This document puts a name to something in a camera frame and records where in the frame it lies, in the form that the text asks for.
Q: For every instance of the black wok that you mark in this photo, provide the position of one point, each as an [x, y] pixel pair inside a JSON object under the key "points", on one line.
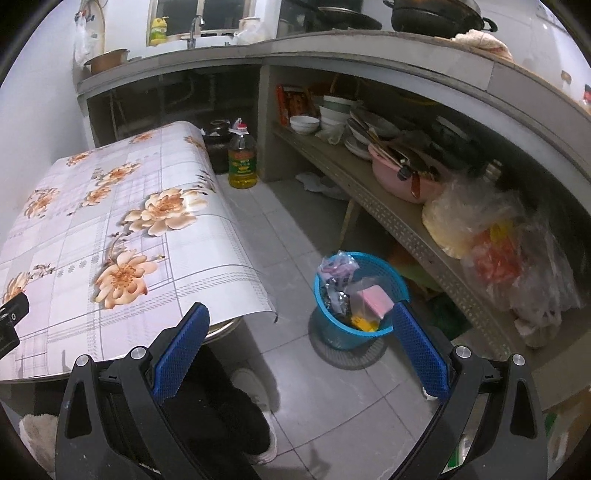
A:
{"points": [[438, 16]]}

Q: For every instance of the dark ceramic jar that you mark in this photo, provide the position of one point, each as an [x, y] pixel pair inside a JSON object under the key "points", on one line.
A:
{"points": [[216, 145]]}

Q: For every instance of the stack of plates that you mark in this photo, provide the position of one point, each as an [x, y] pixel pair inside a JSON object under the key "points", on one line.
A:
{"points": [[364, 138]]}

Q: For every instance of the pink plastic basin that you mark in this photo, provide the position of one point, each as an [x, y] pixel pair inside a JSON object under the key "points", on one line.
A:
{"points": [[392, 177]]}

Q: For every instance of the blue plastic basket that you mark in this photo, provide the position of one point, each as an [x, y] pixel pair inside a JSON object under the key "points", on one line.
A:
{"points": [[341, 334]]}

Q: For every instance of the white bowl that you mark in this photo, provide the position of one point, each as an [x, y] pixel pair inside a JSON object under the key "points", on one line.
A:
{"points": [[304, 124]]}

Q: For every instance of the grey kitchen counter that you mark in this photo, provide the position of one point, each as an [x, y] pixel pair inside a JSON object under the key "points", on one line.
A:
{"points": [[369, 50]]}

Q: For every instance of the beige cloth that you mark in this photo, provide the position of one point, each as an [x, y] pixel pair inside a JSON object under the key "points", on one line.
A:
{"points": [[482, 41]]}

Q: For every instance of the white shoe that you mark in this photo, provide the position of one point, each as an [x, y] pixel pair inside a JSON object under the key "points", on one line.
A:
{"points": [[265, 401]]}

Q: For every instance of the clear bag red contents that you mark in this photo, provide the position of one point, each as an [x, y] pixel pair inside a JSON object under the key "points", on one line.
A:
{"points": [[508, 267]]}

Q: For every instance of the yellow cooking oil bottle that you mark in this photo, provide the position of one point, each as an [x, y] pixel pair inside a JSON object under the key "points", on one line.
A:
{"points": [[242, 161]]}

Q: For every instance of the perforated grey shelf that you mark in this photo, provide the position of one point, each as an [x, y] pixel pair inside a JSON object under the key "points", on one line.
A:
{"points": [[392, 217]]}

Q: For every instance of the black frying pan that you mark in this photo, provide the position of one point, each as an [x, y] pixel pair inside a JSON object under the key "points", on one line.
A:
{"points": [[351, 17]]}

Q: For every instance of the silver foil wrapper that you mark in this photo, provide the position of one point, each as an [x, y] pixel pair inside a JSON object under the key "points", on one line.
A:
{"points": [[334, 297]]}

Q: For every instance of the black trouser leg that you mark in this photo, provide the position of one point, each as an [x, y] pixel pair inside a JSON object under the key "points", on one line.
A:
{"points": [[217, 415]]}

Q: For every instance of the white jar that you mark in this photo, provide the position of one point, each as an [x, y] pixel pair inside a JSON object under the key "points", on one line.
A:
{"points": [[251, 31]]}

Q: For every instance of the stack of white bowls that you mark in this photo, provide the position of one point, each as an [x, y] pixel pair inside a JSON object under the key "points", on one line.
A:
{"points": [[334, 113]]}

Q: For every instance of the fluffy green white garment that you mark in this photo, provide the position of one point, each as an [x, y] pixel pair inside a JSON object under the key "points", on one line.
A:
{"points": [[39, 443]]}

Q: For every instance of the floral tablecloth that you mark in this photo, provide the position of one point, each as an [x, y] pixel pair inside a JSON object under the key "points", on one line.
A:
{"points": [[138, 258]]}

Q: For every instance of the window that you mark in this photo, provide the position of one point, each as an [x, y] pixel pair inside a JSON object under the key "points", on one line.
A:
{"points": [[203, 16]]}

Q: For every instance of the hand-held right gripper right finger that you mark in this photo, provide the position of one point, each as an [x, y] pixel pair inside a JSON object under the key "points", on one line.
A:
{"points": [[422, 353]]}

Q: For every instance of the clear bag yellow contents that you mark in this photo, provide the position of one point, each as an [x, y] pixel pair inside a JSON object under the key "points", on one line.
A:
{"points": [[457, 221]]}

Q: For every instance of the orange green bag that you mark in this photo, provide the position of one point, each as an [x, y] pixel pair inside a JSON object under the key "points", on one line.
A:
{"points": [[415, 272]]}

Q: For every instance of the yellow dish soap bottle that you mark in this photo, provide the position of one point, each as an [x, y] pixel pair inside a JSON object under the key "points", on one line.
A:
{"points": [[159, 31]]}

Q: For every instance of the hanging clear plastic bag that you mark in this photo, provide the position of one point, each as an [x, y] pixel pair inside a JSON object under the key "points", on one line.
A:
{"points": [[87, 37]]}

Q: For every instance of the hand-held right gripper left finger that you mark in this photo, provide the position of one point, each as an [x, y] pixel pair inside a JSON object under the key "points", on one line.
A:
{"points": [[180, 355]]}

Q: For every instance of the red printed box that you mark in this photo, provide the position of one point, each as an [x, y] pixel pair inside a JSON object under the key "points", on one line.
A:
{"points": [[295, 104]]}

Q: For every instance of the white rag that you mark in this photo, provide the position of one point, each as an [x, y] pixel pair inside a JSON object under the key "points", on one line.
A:
{"points": [[321, 184]]}

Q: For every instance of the purple white snack bag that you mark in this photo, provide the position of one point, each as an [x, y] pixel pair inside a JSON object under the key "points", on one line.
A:
{"points": [[339, 270]]}

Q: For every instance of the metal faucet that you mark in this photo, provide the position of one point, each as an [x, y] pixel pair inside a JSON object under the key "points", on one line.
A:
{"points": [[194, 30]]}

